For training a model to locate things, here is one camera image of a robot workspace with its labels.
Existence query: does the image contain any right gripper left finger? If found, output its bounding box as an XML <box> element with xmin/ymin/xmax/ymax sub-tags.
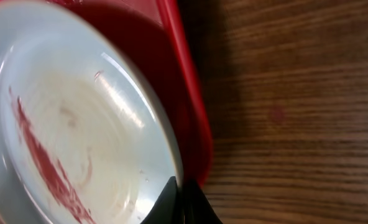
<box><xmin>141</xmin><ymin>176</ymin><xmax>182</xmax><ymax>224</ymax></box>

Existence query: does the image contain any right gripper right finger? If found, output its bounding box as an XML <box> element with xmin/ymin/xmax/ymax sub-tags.
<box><xmin>183</xmin><ymin>180</ymin><xmax>223</xmax><ymax>224</ymax></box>

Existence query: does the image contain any light blue plate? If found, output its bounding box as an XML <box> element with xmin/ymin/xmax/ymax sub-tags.
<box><xmin>0</xmin><ymin>1</ymin><xmax>183</xmax><ymax>223</ymax></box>

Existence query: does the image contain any red plastic tray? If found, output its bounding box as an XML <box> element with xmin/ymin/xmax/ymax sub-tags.
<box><xmin>0</xmin><ymin>0</ymin><xmax>214</xmax><ymax>187</ymax></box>

